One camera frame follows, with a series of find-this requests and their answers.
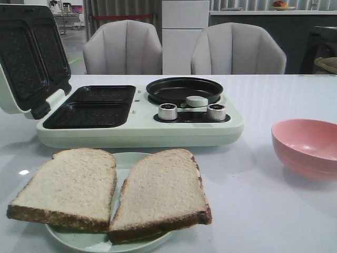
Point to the bread slice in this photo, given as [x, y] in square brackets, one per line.
[163, 192]
[74, 189]

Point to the pink bowl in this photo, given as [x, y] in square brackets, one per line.
[307, 147]

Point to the mint green sandwich maker lid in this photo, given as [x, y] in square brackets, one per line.
[34, 65]

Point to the mint green breakfast maker base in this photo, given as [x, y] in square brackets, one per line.
[122, 116]

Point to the left silver control knob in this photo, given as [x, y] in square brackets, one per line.
[167, 112]

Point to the silver control knob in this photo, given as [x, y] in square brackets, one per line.
[216, 112]
[167, 112]

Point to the black round frying pan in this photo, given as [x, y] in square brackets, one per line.
[176, 89]

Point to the right silver control knob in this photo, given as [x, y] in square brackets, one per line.
[216, 112]

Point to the left beige upholstered chair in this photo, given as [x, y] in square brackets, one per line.
[125, 47]

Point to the beige upholstered chair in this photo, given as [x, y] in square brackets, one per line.
[125, 47]
[236, 48]

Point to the right beige upholstered chair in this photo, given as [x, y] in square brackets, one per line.
[236, 48]

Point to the white cabinet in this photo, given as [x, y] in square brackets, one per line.
[182, 22]

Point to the mint green round plate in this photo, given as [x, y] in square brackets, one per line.
[85, 241]

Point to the grey kitchen counter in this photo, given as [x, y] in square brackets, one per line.
[302, 35]

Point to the fruit bowl on counter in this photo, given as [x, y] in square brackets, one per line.
[280, 5]

